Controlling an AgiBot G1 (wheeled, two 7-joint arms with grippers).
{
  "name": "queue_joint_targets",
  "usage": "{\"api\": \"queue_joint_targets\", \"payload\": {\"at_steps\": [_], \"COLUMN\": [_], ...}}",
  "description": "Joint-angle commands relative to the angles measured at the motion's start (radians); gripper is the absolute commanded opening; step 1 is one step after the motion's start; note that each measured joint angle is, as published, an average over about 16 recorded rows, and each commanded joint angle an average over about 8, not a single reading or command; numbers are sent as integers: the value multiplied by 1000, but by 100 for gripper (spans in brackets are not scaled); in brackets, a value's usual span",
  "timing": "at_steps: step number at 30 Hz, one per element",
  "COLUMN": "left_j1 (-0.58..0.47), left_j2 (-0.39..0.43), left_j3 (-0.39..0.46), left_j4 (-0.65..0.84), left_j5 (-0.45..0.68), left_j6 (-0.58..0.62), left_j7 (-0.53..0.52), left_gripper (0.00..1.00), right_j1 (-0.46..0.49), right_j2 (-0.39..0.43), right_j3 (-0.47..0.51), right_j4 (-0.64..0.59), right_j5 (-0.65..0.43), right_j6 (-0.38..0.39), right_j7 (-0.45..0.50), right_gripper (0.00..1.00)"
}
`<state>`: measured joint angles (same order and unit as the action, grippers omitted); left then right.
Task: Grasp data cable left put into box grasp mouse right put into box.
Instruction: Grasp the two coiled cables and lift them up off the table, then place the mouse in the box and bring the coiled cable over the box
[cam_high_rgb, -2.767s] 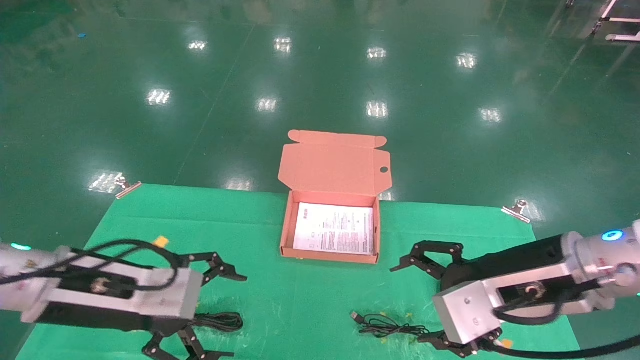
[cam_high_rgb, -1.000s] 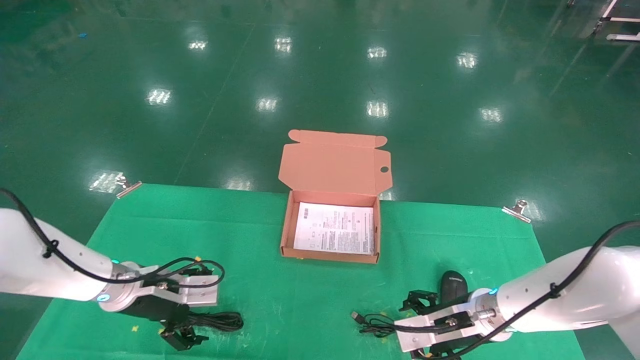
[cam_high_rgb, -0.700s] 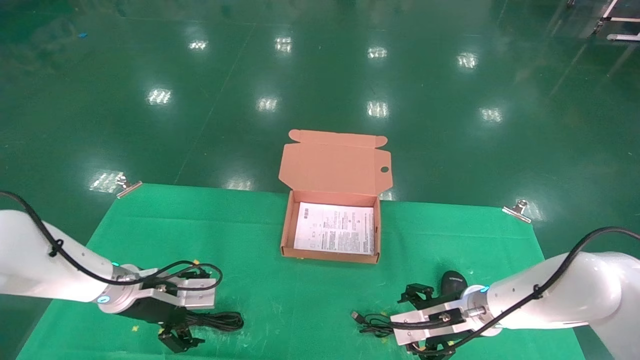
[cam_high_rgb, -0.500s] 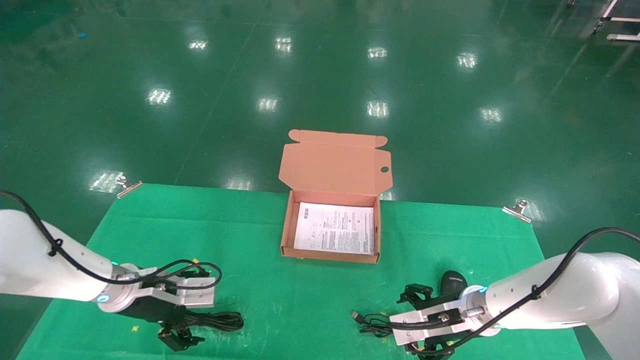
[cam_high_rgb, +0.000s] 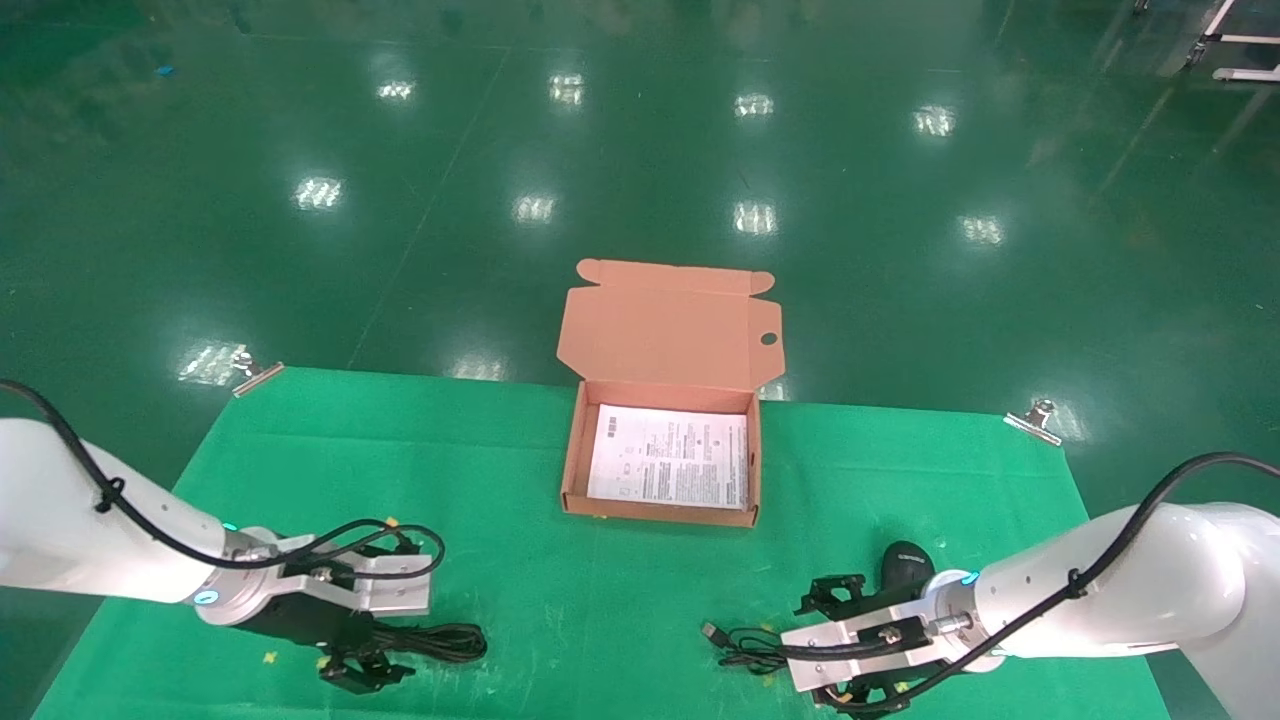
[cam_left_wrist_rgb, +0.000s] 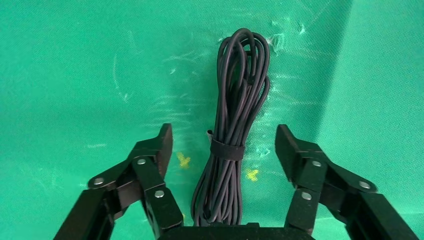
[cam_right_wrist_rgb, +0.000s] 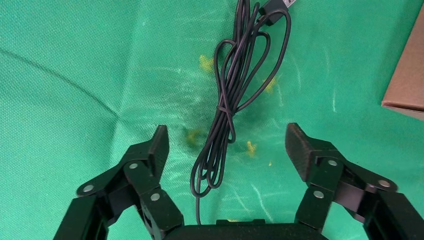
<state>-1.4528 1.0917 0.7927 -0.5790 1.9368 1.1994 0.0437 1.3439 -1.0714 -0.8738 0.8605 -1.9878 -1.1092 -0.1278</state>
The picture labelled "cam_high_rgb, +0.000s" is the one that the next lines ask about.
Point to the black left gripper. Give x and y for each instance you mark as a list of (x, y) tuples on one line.
[(310, 625)]

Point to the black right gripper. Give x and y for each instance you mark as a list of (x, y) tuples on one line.
[(895, 601)]

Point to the open brown cardboard box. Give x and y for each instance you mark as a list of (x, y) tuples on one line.
[(670, 330)]

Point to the green table mat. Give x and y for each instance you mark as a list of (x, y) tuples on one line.
[(600, 580)]

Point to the white printed instruction sheet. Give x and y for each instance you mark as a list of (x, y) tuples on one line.
[(665, 455)]

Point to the silver binder clip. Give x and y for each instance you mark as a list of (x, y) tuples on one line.
[(258, 377), (1035, 420)]

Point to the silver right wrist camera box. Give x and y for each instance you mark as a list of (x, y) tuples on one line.
[(850, 650)]

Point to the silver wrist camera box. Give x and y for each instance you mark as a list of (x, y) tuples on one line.
[(850, 650), (390, 592)]

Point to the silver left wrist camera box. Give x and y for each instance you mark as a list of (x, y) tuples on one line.
[(390, 592)]

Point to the white metal frame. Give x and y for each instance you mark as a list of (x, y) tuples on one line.
[(1250, 40)]

